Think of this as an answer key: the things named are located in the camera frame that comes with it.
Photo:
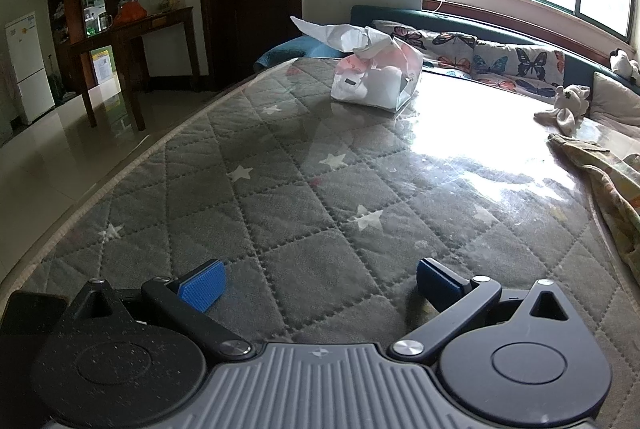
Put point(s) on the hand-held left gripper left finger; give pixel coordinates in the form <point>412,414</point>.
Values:
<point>202,286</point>

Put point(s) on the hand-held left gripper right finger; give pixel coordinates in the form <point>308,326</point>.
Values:
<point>440,281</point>

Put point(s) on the colourful patterned garment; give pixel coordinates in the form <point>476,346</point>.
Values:
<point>620,189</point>

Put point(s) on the grey quilted star mattress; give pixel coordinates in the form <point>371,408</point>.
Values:
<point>280,209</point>

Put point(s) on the white plastic bag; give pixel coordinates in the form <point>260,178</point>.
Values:
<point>370,84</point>

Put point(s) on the white rabbit plush toy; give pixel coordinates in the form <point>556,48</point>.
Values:
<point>567,106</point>

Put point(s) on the butterfly print pillow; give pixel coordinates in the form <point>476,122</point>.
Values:
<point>430,49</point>
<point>525,69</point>

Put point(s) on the white yellow box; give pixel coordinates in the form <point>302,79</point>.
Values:
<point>103,65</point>

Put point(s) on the beige pillow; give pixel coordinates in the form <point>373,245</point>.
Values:
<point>617,101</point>

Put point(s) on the blue cushion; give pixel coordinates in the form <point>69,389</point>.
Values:
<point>300,51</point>

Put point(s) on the dark wooden table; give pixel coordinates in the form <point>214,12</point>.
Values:
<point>135,31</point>

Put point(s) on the white fridge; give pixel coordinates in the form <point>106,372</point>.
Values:
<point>27,69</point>

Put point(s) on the metal cup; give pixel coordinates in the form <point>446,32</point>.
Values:
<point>105,22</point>

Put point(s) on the orange bag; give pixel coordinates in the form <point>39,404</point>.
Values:
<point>131,13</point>

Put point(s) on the panda plush toy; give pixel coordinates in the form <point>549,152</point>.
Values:
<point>625,66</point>

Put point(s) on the yellow table ornament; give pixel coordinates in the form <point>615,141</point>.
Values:
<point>170,3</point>

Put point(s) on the wooden shelf cabinet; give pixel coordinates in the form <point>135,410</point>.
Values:
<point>72,9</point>

